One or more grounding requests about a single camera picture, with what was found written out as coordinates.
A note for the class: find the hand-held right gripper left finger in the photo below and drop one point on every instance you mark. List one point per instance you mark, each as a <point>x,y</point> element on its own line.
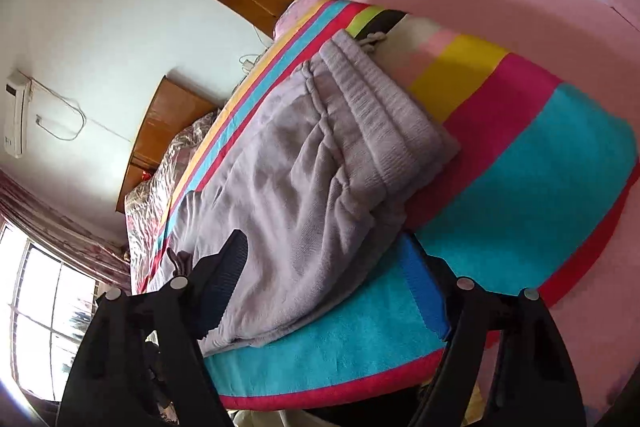
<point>222,282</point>

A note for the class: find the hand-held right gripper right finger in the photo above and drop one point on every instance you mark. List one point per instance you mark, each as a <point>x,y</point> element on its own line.
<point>425,287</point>

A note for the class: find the pink floral quilt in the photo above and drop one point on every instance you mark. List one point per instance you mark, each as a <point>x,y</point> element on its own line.
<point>165,167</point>

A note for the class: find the multicolour striped blanket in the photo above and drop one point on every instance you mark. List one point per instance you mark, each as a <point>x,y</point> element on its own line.
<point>525,187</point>

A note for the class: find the pink striped curtain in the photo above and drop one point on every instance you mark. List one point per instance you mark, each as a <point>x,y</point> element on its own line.
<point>60,227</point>

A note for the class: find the window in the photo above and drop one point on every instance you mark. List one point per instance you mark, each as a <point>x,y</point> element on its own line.
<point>45,307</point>

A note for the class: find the white air conditioner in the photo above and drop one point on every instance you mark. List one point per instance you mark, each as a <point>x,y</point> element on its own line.
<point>15,117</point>

